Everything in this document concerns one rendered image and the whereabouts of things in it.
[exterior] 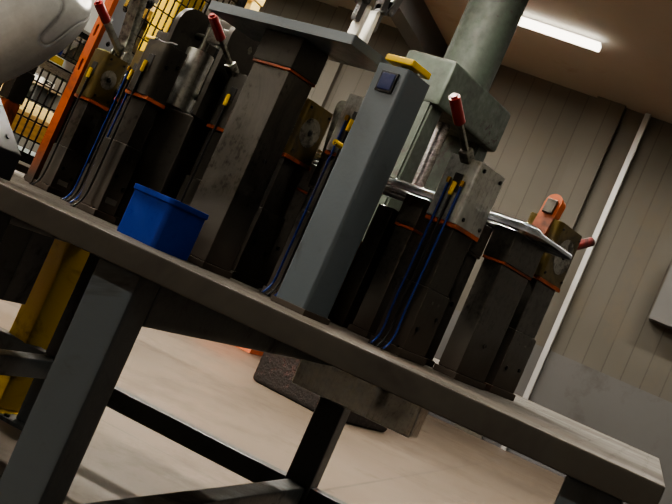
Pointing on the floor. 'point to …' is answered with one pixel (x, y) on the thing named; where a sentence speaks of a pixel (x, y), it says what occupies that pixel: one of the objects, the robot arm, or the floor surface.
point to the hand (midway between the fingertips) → (362, 26)
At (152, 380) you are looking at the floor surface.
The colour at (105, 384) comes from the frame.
